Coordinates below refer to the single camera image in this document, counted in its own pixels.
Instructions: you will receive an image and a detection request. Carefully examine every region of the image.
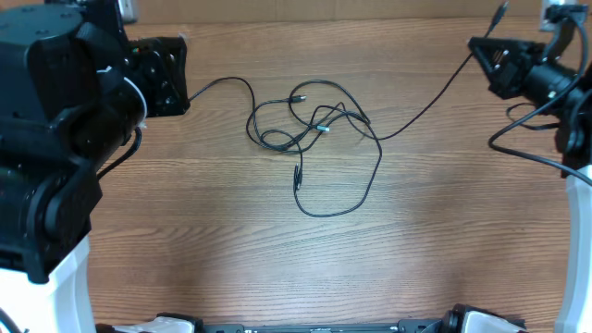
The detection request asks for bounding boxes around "black grey-plug USB-C cable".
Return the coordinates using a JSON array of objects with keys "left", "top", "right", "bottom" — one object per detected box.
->
[{"left": 258, "top": 79, "right": 384, "bottom": 218}]

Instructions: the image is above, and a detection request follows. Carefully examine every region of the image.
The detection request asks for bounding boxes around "black camera cable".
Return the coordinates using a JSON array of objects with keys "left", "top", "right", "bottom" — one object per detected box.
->
[
  {"left": 94, "top": 127, "right": 143, "bottom": 182},
  {"left": 487, "top": 18, "right": 592, "bottom": 189}
]

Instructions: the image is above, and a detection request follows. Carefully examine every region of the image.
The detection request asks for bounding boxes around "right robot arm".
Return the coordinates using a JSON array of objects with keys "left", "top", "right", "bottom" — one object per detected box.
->
[{"left": 468, "top": 37, "right": 591, "bottom": 332}]

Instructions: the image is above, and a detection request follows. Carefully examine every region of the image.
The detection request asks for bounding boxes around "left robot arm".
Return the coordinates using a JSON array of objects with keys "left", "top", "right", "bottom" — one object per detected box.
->
[{"left": 1, "top": 1, "right": 190, "bottom": 332}]

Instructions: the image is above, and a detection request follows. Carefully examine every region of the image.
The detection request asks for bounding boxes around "black right camera cable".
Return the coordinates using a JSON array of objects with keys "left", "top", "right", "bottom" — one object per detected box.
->
[{"left": 487, "top": 18, "right": 592, "bottom": 189}]

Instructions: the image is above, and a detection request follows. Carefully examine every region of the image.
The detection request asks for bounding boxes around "black left camera cable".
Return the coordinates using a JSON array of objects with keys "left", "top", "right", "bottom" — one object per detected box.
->
[{"left": 94, "top": 127, "right": 143, "bottom": 182}]

